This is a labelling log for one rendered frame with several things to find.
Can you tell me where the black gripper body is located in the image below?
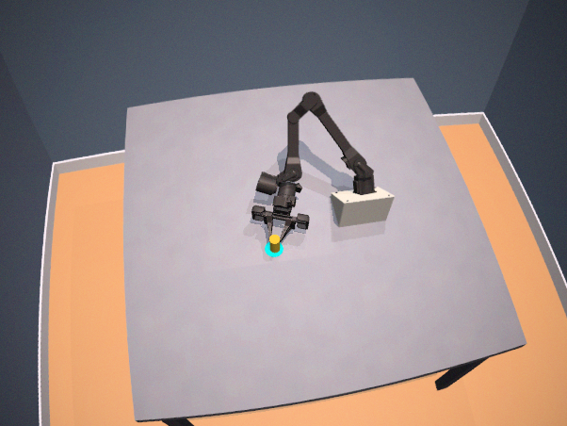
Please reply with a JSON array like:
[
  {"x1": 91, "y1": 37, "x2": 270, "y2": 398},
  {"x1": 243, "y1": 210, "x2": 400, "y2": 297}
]
[{"x1": 251, "y1": 205, "x2": 310, "y2": 230}]

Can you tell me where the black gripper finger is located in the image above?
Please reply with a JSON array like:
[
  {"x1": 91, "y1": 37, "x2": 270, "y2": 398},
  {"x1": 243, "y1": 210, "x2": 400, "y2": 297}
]
[
  {"x1": 280, "y1": 219, "x2": 295, "y2": 242},
  {"x1": 264, "y1": 215, "x2": 273, "y2": 238}
]

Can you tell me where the yellow cylinder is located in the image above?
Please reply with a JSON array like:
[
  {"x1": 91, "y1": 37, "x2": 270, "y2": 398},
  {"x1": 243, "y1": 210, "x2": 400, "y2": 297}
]
[{"x1": 269, "y1": 235, "x2": 280, "y2": 254}]

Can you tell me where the cyan circle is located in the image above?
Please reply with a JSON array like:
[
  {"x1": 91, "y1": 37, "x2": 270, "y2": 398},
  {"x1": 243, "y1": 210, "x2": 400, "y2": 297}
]
[{"x1": 265, "y1": 243, "x2": 284, "y2": 257}]

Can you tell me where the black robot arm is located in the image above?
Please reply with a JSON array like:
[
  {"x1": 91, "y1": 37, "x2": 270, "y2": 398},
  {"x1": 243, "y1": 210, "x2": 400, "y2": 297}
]
[{"x1": 256, "y1": 91, "x2": 377, "y2": 213}]

